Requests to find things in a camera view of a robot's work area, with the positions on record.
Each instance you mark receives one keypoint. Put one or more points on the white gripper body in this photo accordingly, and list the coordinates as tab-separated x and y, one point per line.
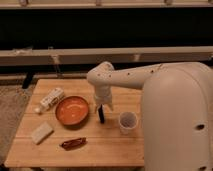
103	96

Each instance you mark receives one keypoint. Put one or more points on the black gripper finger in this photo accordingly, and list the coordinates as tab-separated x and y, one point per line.
101	114

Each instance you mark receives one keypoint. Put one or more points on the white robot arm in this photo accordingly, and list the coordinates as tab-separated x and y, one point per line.
176	101

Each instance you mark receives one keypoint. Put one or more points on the white eraser block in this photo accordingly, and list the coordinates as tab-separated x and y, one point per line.
41	132

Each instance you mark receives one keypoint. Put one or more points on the white paper cup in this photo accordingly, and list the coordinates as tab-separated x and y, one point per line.
127	122

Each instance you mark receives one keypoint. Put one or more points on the orange bowl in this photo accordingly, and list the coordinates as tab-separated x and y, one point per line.
72	110

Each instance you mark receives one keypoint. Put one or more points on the wooden table board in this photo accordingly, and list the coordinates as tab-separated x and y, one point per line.
106	146

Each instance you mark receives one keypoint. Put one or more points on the brown snack wrapper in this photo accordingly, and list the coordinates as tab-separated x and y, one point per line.
73	143

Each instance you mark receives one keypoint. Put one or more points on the white tube bottle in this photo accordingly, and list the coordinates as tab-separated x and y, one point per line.
52	98

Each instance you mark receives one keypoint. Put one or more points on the grey metal rail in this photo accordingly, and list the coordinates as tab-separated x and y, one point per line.
27	57

